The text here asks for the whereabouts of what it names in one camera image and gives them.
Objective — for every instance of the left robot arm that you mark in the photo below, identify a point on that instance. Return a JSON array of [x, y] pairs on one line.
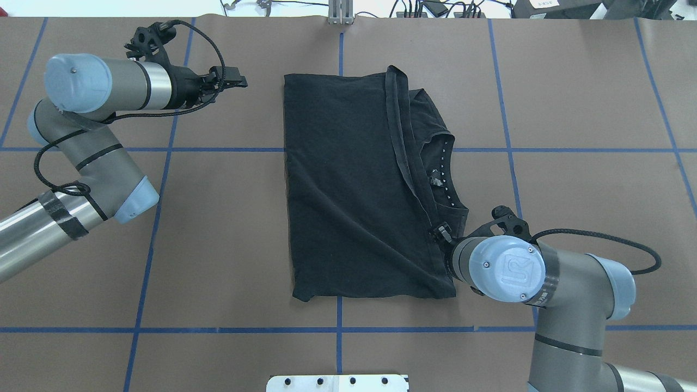
[[90, 178]]

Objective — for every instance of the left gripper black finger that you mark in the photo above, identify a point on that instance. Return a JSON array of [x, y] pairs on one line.
[[222, 78]]

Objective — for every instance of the aluminium frame post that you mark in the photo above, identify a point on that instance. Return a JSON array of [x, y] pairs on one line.
[[340, 12]]

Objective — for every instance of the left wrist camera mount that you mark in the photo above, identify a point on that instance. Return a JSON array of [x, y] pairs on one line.
[[148, 43]]

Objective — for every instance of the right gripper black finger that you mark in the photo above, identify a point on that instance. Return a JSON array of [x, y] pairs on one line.
[[441, 233]]

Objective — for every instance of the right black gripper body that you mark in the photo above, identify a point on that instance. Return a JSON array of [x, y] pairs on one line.
[[442, 233]]

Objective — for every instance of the black graphic t-shirt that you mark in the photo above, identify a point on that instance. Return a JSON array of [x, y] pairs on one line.
[[368, 180]]

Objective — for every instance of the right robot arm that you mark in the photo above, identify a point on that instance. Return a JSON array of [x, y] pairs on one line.
[[576, 295]]

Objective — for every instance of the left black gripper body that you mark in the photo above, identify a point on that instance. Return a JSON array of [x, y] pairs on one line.
[[187, 87]]

